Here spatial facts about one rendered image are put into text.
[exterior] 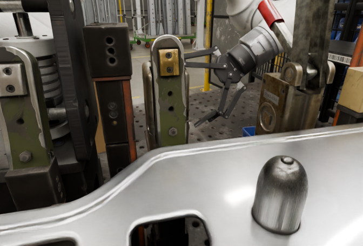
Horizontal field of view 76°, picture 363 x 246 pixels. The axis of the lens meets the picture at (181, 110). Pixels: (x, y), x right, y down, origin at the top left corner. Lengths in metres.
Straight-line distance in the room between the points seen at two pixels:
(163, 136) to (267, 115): 0.16
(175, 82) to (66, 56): 0.12
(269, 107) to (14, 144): 0.31
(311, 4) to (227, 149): 0.19
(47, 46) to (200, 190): 0.24
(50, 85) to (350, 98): 0.39
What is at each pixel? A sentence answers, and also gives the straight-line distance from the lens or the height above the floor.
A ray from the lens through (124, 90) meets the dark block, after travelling 0.30.
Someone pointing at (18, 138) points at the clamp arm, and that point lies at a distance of 0.28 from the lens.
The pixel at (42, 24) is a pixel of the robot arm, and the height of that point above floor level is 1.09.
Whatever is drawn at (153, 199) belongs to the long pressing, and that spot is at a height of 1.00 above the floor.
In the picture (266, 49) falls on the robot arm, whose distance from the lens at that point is 0.59.
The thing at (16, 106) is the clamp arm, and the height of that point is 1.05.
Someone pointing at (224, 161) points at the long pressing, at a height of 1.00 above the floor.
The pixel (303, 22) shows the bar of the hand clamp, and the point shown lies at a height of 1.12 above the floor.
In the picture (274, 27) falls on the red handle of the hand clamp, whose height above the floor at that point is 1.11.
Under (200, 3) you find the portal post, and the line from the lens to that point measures 7.17.
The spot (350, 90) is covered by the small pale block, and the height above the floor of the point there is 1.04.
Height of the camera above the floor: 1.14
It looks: 24 degrees down
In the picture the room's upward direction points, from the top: straight up
